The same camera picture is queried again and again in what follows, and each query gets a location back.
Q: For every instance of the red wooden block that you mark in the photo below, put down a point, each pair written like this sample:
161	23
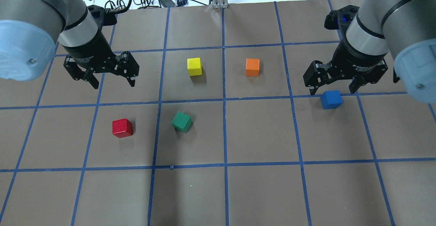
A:
122	128

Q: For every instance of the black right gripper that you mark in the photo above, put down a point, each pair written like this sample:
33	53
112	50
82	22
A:
355	60

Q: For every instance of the yellow wooden block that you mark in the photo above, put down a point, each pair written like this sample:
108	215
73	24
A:
194	67

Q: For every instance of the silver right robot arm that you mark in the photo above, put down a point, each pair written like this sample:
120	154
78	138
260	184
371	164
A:
404	28

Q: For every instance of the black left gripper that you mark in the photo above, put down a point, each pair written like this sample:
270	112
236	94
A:
89	50

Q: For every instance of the orange wooden block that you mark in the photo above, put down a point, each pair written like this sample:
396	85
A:
252	68

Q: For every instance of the blue wooden block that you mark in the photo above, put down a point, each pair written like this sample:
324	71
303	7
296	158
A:
331	100

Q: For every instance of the green wooden block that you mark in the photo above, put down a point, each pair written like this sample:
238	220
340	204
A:
182	122

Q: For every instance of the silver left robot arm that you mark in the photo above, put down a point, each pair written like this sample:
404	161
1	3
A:
30	30

